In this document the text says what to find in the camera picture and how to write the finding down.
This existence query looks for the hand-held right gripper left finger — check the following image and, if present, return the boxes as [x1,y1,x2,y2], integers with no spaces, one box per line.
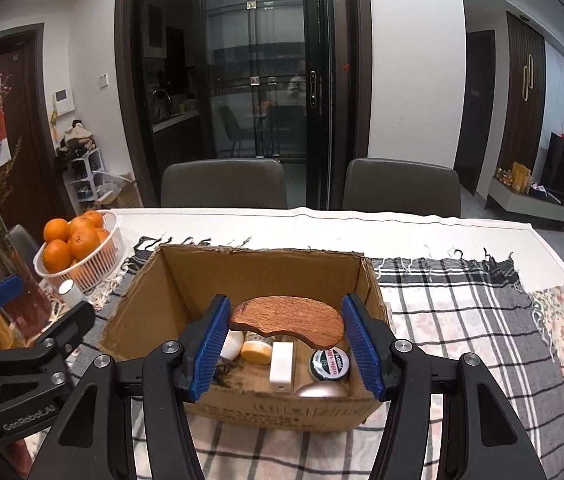
[46,294,233,480]

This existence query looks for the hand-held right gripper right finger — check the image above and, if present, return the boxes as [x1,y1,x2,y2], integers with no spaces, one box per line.
[340,292,548,480]

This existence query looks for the jar with yellow lid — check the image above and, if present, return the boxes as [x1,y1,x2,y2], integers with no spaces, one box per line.
[240,340,273,366]

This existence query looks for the brown cardboard box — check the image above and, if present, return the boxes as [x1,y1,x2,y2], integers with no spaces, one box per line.
[99,244,391,433]

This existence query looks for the white power adapter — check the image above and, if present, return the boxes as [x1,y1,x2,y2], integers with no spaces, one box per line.
[269,341,295,395]

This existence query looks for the reddish wooden curved board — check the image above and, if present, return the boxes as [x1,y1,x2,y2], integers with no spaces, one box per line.
[229,296,347,348]

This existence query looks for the white plastic bottle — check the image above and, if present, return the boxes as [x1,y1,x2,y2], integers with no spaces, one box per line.
[219,330,244,361]

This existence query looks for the white candle cup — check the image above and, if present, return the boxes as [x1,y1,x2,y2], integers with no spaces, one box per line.
[58,280,86,307]

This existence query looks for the round green tin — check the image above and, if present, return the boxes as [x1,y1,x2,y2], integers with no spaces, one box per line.
[309,347,351,382]

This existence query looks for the yellow woven box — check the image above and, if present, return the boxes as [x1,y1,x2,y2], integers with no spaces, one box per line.
[0,310,28,351]

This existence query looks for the white plastic fruit basket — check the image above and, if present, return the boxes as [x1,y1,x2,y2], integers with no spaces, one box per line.
[33,209,122,295]

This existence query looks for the plaid fringed cloth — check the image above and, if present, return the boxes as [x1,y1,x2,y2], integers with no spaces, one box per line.
[69,232,564,480]

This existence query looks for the white shoe rack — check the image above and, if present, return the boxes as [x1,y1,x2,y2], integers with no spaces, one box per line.
[60,155,106,212]

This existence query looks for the grey dining chair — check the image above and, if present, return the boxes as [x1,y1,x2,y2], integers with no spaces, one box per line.
[161,159,289,209]
[342,158,462,218]

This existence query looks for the pile of plush items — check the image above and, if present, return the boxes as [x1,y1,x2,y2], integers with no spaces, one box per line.
[58,121,95,161]

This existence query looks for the white intercom panel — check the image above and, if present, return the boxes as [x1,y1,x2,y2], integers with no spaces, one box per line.
[52,88,75,116]

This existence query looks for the white television cabinet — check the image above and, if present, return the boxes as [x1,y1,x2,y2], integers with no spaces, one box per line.
[484,177,564,227]

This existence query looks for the yellow paper bags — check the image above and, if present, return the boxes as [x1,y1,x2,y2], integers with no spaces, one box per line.
[509,161,533,191]

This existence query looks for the kitchen faucet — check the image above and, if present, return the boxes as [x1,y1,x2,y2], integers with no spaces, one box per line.
[152,89,173,121]

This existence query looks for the dark entrance door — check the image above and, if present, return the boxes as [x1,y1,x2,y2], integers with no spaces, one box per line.
[454,30,497,196]

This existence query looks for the glass sliding door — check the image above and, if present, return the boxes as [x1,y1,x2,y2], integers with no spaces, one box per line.
[199,0,337,209]

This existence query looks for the dark wooden cabinet door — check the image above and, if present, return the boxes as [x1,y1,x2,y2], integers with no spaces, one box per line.
[499,12,546,173]

